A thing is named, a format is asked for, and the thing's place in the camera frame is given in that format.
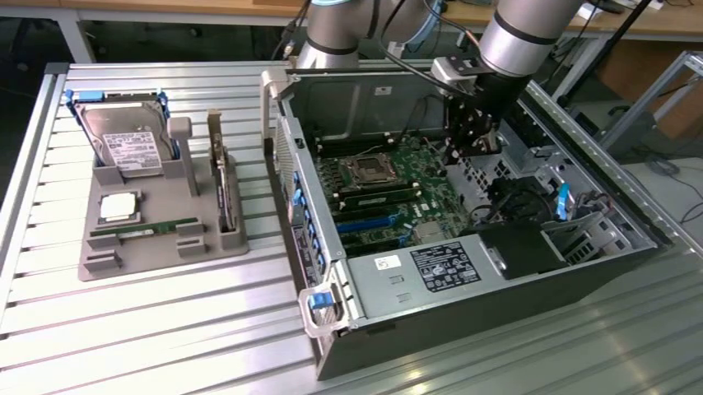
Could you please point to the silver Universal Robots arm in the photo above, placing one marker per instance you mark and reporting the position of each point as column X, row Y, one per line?
column 511, row 37

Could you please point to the wooden top desk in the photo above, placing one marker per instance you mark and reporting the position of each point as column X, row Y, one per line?
column 631, row 20

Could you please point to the green motherboard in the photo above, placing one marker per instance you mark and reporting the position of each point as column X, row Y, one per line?
column 405, row 197

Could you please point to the aluminium profile frame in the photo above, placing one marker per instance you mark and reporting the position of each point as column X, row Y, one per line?
column 653, row 98

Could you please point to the CPU socket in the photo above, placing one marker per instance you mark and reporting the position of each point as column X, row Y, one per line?
column 368, row 168

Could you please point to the black slanted pole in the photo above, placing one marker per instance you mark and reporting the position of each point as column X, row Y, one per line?
column 609, row 45

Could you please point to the graphics card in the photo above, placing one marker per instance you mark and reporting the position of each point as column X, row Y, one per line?
column 221, row 177

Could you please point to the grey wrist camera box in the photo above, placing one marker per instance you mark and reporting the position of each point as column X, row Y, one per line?
column 452, row 71

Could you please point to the blue disk bay latch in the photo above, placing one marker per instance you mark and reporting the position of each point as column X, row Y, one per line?
column 563, row 201

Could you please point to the silver chipset heatsink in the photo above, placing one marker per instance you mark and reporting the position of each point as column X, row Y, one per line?
column 429, row 233

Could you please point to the grey power supply unit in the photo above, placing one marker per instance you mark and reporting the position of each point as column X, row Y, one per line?
column 428, row 271

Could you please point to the blue case release latch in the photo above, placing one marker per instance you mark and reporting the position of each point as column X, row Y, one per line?
column 320, row 300

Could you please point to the silver CPU chip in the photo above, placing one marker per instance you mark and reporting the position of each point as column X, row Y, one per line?
column 117, row 207

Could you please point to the open black PC case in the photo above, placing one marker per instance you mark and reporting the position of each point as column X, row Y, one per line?
column 493, row 329

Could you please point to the blue expansion slot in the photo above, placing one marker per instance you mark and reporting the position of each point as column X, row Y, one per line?
column 371, row 225

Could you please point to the hard disk in blue caddy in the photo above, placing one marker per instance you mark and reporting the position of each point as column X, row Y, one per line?
column 122, row 131

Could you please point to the grey parts rack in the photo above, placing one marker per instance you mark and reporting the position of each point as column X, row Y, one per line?
column 148, row 251

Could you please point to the installed green RAM stick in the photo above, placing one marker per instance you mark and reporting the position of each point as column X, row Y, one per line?
column 379, row 196

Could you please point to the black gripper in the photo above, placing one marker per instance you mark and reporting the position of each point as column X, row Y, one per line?
column 483, row 107

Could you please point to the white frame desk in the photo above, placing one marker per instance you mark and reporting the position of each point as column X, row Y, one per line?
column 70, row 24

